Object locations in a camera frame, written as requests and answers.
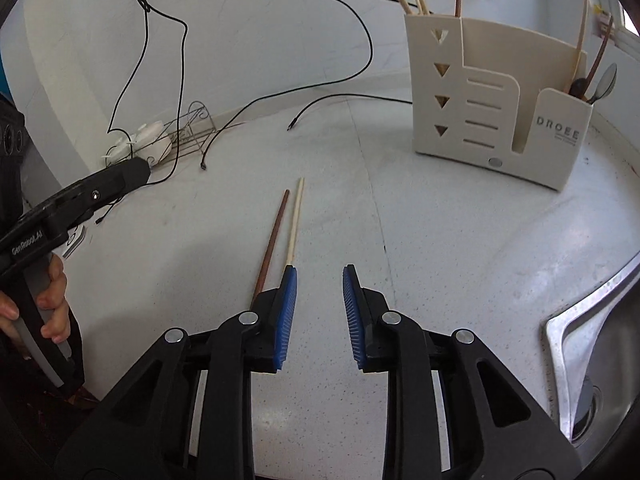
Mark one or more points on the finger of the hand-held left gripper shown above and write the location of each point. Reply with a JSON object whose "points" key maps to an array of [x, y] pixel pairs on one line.
{"points": [[115, 180]]}

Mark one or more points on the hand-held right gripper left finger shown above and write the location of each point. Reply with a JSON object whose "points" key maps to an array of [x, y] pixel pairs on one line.
{"points": [[286, 320]]}

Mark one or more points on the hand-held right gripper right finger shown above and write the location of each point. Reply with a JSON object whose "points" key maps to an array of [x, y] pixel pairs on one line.
{"points": [[352, 320]]}

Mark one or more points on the cream plastic utensil holder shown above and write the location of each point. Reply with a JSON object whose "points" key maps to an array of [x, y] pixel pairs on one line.
{"points": [[500, 60]]}

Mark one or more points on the black spoon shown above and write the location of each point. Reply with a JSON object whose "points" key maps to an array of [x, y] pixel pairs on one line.
{"points": [[580, 88]]}

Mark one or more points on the grey translucent spoon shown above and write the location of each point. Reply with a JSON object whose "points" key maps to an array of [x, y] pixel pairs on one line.
{"points": [[606, 80]]}

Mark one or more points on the person's left hand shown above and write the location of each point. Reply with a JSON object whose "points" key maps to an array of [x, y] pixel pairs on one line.
{"points": [[55, 305]]}

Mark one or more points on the small white bottle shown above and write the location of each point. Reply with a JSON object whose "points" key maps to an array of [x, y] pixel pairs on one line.
{"points": [[150, 136], [117, 153]]}

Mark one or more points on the black appliance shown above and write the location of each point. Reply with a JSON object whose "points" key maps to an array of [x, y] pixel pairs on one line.
{"points": [[10, 135]]}

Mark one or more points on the stainless steel sink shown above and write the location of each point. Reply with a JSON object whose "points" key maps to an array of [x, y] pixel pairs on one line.
{"points": [[575, 330]]}

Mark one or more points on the white framed window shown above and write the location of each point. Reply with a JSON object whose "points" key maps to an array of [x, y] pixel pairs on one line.
{"points": [[631, 20]]}

